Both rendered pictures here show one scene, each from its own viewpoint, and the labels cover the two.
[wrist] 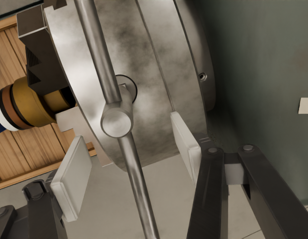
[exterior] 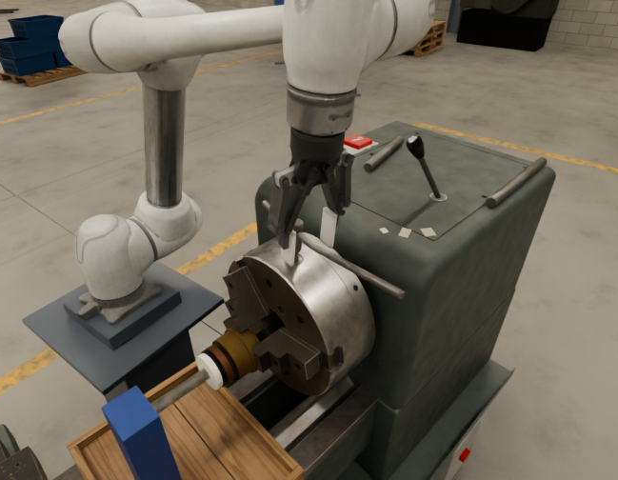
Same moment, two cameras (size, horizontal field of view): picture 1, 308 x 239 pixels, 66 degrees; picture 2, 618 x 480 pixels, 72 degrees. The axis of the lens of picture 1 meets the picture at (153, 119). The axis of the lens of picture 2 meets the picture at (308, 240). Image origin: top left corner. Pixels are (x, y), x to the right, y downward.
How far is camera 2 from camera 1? 0.69 m
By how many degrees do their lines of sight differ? 67
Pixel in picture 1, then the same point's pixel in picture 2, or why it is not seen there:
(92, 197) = not seen: outside the picture
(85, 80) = (274, 259)
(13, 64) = (175, 419)
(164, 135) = (330, 278)
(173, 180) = not seen: outside the picture
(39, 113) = (239, 344)
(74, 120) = (267, 346)
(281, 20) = (348, 215)
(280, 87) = (367, 230)
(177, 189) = not seen: outside the picture
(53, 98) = (247, 335)
